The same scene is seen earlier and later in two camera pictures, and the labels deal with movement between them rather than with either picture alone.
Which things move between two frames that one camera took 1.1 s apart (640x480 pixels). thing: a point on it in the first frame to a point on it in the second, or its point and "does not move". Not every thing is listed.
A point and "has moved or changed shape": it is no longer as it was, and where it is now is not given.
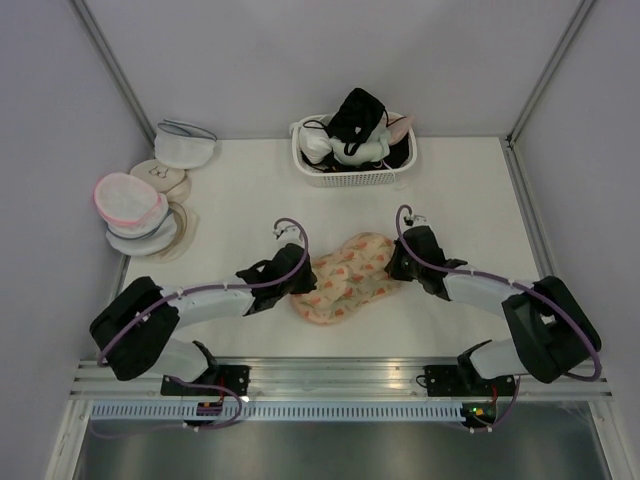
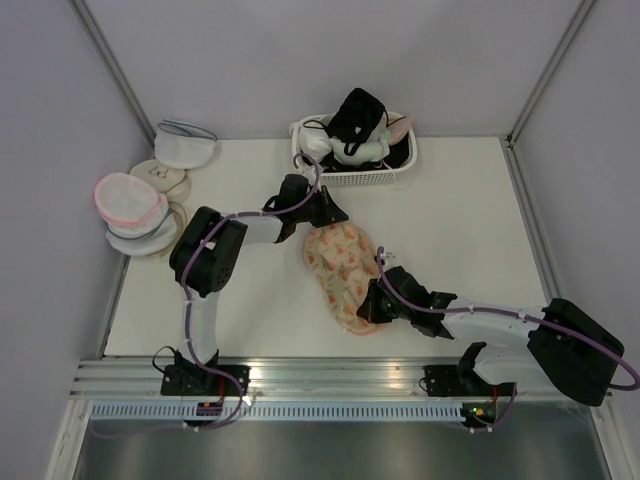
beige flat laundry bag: (187, 224) does not move
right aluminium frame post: (577, 21) does not move
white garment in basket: (316, 144) does not move
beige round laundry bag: (174, 183) does not move
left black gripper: (308, 285) to (331, 214)
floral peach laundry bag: (353, 274) has moved or changed shape
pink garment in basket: (398, 127) does not move
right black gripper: (392, 268) to (369, 310)
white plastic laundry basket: (366, 178) does not move
